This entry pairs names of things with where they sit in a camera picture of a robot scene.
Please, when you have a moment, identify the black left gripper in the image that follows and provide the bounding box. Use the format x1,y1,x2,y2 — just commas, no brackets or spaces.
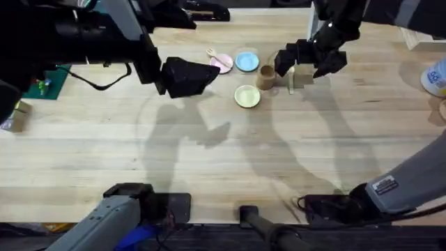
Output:
155,56,222,99

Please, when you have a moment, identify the pink plate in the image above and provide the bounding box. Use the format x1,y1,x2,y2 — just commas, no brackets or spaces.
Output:
209,52,235,75

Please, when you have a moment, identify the black upright wrist plate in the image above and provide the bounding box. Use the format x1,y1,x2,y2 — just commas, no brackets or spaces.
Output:
133,33,164,96

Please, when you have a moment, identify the pale green plate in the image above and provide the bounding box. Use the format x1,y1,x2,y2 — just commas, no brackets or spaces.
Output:
233,84,262,109

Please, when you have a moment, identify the blue plate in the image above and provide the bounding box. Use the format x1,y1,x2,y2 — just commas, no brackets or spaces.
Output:
234,51,261,73

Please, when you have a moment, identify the wooden fork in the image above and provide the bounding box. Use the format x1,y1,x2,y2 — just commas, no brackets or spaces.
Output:
206,47,233,69

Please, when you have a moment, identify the brown cup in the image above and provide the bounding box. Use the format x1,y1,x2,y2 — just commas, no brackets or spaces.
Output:
255,64,278,92

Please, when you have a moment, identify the black tool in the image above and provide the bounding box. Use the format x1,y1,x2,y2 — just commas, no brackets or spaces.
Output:
183,0,231,23

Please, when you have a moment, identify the pale wooden box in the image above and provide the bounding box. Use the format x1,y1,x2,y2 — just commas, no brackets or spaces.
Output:
399,26,446,52

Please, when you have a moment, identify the white bottle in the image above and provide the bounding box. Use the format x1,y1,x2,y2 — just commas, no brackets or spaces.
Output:
420,57,446,98

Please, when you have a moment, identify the green board with toy blocks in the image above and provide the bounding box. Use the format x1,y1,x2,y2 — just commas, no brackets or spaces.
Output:
22,63,72,101

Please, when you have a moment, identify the small cardboard box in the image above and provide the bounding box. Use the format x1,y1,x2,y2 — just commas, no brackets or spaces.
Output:
0,100,34,134

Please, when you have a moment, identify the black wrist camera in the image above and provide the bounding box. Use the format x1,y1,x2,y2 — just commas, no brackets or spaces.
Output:
141,0,198,34

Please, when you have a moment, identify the black cable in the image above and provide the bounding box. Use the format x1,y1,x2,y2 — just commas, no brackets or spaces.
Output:
55,61,133,92

